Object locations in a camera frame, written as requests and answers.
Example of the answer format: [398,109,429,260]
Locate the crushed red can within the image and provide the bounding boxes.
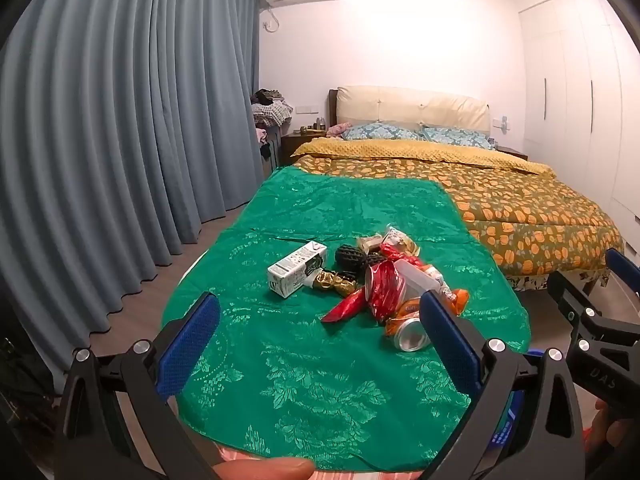
[364,259,408,322]

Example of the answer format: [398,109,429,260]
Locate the green tablecloth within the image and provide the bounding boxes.
[161,166,532,473]

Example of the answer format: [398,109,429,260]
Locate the pile of clothes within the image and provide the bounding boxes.
[250,89,294,128]

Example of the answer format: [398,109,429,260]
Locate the person's left hand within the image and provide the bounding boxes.
[210,457,316,480]

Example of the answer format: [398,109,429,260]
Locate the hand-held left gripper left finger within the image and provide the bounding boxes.
[52,291,226,480]

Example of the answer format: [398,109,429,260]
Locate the floral bed skirt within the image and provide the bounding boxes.
[510,266,612,293]

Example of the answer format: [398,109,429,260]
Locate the crumpled red wrapper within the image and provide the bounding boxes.
[380,244,423,268]

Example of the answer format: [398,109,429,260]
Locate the long red packet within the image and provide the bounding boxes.
[321,287,371,323]

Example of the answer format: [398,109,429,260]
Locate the black net wrapper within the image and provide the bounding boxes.
[334,244,388,283]

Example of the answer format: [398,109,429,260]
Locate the teal patterned pillow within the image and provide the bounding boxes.
[342,122,421,142]
[420,126,497,151]

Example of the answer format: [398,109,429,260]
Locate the gold foil wrapper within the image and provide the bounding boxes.
[312,269,359,297]

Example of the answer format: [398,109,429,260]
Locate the yellow blanket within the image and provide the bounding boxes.
[291,137,557,177]

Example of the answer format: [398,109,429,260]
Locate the blue-grey curtain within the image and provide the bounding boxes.
[0,0,265,381]

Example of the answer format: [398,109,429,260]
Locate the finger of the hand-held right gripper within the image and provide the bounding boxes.
[604,247,640,288]
[547,270,640,347]

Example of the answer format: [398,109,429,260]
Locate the white wardrobe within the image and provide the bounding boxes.
[517,0,640,221]

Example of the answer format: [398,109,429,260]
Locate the orange patterned quilt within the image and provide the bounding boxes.
[292,155,626,291]

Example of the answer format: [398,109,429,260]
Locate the white green milk carton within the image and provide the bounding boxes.
[267,240,328,299]

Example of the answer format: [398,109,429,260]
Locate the person's right hand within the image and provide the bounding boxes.
[582,400,640,480]

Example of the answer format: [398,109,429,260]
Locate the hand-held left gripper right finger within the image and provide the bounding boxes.
[419,290,586,480]

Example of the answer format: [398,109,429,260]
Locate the pink striped table cover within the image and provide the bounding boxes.
[215,442,431,480]

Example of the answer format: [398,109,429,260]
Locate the clear plastic box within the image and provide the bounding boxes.
[395,259,452,307]

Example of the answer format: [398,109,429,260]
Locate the beige padded headboard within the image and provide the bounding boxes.
[328,86,491,143]

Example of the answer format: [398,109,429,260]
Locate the orange snack wrapper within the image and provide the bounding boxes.
[440,287,471,317]

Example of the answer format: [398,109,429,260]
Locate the crushed orange can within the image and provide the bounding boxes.
[385,300,432,352]

